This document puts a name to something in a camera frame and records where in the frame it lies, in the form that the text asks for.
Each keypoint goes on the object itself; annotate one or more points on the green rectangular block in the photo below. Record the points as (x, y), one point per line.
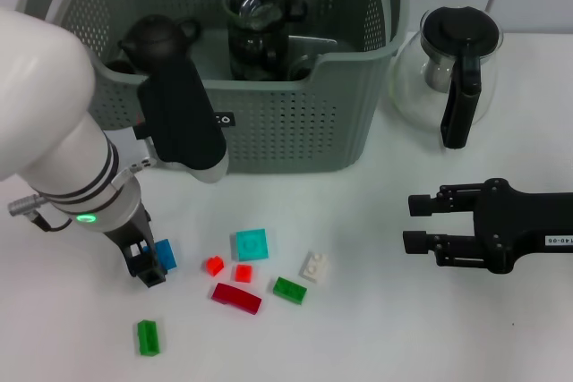
(290, 290)
(148, 338)

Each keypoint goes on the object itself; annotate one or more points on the thin flat grey plate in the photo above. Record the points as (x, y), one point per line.
(320, 39)

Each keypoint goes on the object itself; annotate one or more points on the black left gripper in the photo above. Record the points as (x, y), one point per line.
(127, 234)

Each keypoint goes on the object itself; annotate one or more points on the white two-stud block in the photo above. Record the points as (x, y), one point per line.
(313, 267)

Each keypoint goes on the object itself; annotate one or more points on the blue square block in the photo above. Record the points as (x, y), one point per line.
(166, 257)

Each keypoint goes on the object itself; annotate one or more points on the grey perforated plastic storage bin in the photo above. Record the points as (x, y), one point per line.
(291, 131)

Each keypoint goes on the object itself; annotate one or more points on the dark red long block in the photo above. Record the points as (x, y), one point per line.
(236, 298)

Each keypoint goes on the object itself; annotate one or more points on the dark clay teapot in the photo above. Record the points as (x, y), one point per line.
(152, 39)

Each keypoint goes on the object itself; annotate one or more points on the teal square block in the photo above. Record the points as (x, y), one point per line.
(254, 245)

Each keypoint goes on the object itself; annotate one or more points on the small red peaked block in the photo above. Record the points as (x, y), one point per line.
(215, 265)

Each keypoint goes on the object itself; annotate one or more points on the small red square block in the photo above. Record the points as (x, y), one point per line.
(244, 274)

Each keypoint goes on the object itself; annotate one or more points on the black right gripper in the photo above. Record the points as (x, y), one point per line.
(519, 221)

